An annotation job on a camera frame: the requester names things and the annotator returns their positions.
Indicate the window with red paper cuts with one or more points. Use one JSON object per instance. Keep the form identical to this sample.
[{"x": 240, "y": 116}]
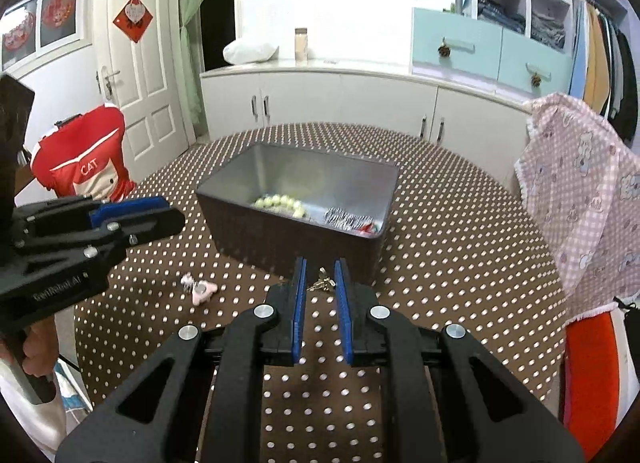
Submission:
[{"x": 36, "y": 32}]

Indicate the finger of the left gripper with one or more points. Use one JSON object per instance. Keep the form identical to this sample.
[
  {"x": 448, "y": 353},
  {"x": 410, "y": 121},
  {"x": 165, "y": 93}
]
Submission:
[
  {"x": 110, "y": 211},
  {"x": 116, "y": 236}
]

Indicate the red orange chair back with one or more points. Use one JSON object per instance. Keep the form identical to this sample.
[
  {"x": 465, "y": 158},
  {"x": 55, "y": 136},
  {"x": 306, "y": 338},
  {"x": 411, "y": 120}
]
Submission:
[{"x": 591, "y": 382}]

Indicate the small gold charm jewelry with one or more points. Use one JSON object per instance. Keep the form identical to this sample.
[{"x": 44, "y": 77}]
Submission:
[{"x": 324, "y": 282}]

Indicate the beige jar on cabinet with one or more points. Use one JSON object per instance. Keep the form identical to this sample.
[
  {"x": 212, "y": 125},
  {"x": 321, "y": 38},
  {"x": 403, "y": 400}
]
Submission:
[{"x": 301, "y": 44}]

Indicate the pink patterned cloth cover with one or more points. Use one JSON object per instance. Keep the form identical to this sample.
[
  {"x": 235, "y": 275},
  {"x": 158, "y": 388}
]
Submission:
[{"x": 580, "y": 183}]

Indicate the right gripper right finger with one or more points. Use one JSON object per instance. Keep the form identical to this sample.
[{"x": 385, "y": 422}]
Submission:
[{"x": 445, "y": 398}]

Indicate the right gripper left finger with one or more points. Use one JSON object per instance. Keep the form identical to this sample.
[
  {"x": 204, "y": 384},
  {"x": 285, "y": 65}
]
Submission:
[{"x": 199, "y": 396}]

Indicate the white panel door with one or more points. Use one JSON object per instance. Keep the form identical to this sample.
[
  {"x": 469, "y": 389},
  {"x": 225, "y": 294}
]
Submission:
[{"x": 140, "y": 79}]

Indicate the green door curtain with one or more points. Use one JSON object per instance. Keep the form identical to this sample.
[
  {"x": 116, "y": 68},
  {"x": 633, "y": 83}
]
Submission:
[{"x": 192, "y": 56}]

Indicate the teal drawer unit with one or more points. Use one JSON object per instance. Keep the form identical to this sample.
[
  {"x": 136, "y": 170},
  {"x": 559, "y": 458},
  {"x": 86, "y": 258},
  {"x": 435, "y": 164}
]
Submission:
[{"x": 458, "y": 43}]

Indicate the white low sideboard cabinet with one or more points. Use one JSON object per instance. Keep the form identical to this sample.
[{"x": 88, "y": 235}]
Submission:
[{"x": 483, "y": 128}]

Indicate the white pillow bag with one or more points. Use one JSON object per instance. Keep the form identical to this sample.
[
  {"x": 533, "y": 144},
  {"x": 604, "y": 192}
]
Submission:
[{"x": 249, "y": 51}]

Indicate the left hand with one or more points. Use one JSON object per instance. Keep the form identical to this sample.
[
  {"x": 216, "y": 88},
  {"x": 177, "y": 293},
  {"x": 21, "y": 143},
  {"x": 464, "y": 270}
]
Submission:
[{"x": 40, "y": 348}]

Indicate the dark rectangular metal box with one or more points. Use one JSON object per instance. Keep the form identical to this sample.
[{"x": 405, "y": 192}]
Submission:
[{"x": 271, "y": 204}]

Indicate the red diamond door decoration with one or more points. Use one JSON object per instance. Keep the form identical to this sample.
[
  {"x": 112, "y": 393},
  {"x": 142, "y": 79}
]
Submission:
[{"x": 133, "y": 20}]

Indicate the pink flower hair clip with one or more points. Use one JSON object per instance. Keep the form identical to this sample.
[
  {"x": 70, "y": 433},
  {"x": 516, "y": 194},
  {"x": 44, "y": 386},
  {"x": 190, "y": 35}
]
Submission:
[{"x": 200, "y": 290}]

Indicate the hanging clothes row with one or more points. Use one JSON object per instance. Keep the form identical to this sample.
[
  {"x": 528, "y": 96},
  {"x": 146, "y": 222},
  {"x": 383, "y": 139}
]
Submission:
[{"x": 604, "y": 72}]

